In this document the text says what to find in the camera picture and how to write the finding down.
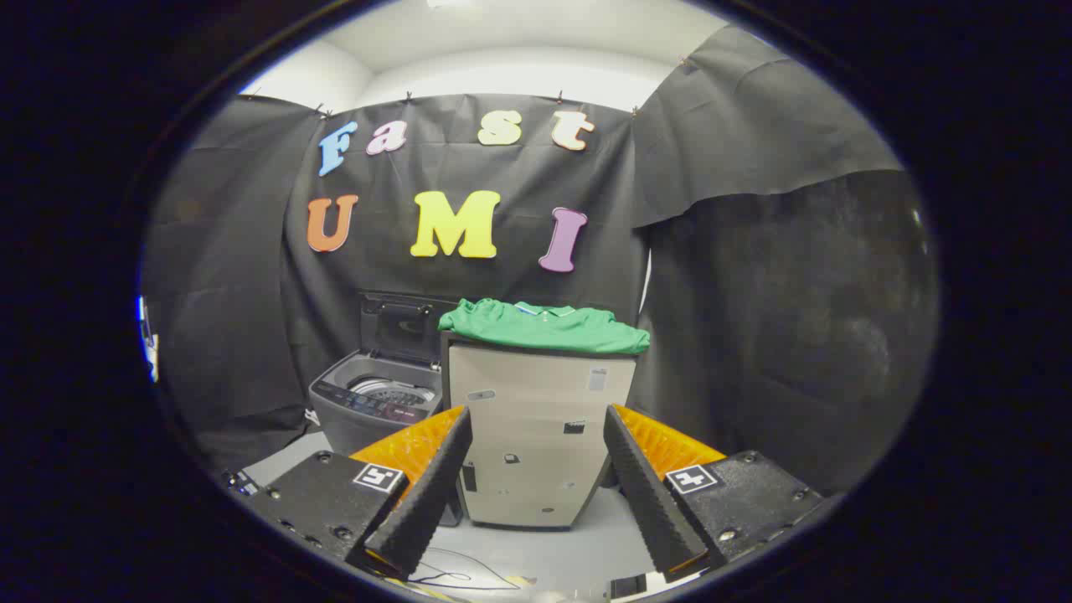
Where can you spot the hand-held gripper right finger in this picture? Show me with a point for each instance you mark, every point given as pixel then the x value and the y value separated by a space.
pixel 649 494

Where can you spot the grey washing machine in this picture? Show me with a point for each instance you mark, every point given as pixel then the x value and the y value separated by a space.
pixel 368 406

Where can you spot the green polo shirt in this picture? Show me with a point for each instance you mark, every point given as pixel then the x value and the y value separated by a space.
pixel 544 331

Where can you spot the beige cabinet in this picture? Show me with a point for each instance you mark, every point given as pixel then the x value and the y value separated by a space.
pixel 536 419

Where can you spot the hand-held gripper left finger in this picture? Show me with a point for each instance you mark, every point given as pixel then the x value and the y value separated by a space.
pixel 427 494

